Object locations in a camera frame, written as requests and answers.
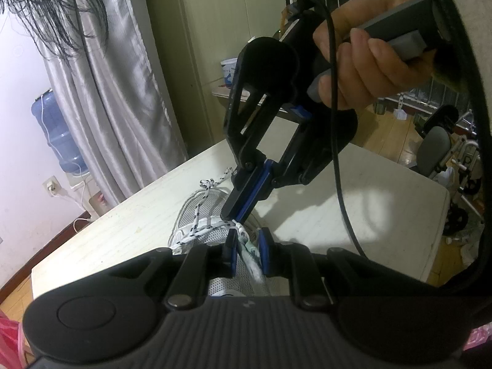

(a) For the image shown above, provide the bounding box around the white paper cup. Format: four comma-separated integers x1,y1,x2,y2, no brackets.
220,58,238,88

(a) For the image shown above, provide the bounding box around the cluttered side table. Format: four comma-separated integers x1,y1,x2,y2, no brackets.
212,84,298,122

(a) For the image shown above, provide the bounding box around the white mint sneaker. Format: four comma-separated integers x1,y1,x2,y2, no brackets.
168,181,270,296

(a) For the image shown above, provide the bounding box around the white black speckled shoelace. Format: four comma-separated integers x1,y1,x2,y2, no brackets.
168,168,252,253

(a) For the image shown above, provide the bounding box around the blue water bottle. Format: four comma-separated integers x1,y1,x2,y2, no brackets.
31,89,88,177

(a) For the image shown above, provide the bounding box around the grey office chair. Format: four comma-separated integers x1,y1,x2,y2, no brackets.
414,105,459,177

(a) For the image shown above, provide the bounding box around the white wall socket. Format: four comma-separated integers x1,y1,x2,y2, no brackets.
42,176,62,196

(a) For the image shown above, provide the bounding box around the person's right hand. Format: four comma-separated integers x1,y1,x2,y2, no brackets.
332,0,434,110

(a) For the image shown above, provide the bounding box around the white water dispenser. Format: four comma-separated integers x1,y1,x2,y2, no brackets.
66,172,110,219

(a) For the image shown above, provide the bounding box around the grey curtain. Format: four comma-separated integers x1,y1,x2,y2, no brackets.
42,0,188,207

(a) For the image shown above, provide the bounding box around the black cable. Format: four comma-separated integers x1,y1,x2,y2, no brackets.
307,0,368,260

